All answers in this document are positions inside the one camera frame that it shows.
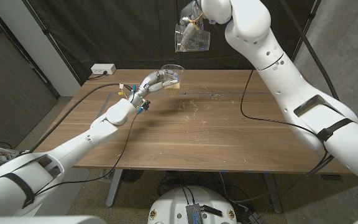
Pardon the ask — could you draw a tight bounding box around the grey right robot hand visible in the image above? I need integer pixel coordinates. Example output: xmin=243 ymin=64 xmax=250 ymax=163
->
xmin=178 ymin=0 xmax=213 ymax=50

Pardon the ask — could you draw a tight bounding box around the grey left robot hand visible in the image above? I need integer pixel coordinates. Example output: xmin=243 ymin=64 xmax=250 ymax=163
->
xmin=128 ymin=70 xmax=180 ymax=106

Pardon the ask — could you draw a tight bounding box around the clear plastic cup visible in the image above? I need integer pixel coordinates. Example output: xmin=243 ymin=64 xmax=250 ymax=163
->
xmin=174 ymin=23 xmax=211 ymax=53
xmin=161 ymin=63 xmax=185 ymax=94

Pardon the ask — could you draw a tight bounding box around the brown sugar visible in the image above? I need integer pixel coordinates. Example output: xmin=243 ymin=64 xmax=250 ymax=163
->
xmin=163 ymin=83 xmax=180 ymax=93

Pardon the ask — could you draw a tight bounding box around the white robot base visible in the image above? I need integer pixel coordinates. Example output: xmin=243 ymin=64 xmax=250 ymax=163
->
xmin=147 ymin=185 xmax=238 ymax=224

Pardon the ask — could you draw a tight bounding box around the white power strip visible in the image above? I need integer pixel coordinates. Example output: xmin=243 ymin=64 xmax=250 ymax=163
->
xmin=91 ymin=63 xmax=117 ymax=75

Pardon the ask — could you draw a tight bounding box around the black backdrop curtain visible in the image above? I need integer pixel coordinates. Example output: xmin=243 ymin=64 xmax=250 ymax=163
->
xmin=22 ymin=0 xmax=318 ymax=85

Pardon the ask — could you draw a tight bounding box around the grey table leg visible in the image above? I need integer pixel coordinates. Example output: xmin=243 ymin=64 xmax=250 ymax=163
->
xmin=106 ymin=169 xmax=124 ymax=208
xmin=262 ymin=172 xmax=283 ymax=215

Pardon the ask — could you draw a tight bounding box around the black backdrop pole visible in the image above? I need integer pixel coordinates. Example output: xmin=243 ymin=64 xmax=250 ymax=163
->
xmin=290 ymin=0 xmax=321 ymax=63
xmin=22 ymin=0 xmax=83 ymax=85

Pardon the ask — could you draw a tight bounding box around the grey electronics box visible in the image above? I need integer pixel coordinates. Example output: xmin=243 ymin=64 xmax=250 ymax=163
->
xmin=185 ymin=203 xmax=204 ymax=224

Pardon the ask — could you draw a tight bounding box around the dark door panel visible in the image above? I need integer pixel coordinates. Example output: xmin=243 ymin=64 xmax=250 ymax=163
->
xmin=0 ymin=0 xmax=58 ymax=150

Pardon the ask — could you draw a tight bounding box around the black bar on base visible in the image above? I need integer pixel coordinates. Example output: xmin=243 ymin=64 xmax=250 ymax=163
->
xmin=202 ymin=205 xmax=223 ymax=217

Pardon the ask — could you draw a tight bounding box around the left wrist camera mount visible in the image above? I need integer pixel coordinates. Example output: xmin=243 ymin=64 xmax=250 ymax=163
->
xmin=137 ymin=99 xmax=151 ymax=114

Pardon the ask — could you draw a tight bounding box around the black power strip cord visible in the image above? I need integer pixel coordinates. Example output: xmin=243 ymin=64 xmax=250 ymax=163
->
xmin=88 ymin=71 xmax=108 ymax=81

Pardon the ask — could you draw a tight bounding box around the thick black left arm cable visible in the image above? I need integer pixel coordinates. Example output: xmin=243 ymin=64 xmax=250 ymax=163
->
xmin=28 ymin=82 xmax=133 ymax=153

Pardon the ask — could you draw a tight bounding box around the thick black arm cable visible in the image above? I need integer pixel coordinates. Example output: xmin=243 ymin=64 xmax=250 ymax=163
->
xmin=278 ymin=0 xmax=341 ymax=102
xmin=28 ymin=82 xmax=133 ymax=153

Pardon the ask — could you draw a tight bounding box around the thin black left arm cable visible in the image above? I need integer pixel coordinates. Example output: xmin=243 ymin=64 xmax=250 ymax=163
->
xmin=34 ymin=111 xmax=141 ymax=197

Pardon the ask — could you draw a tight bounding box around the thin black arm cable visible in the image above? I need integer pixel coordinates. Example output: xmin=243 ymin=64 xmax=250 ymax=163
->
xmin=34 ymin=111 xmax=141 ymax=197
xmin=240 ymin=68 xmax=318 ymax=136

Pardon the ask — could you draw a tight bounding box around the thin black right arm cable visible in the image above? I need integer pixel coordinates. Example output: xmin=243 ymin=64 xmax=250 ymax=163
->
xmin=240 ymin=68 xmax=318 ymax=136

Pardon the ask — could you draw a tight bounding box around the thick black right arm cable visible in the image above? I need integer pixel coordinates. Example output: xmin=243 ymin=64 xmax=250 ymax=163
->
xmin=278 ymin=0 xmax=341 ymax=102

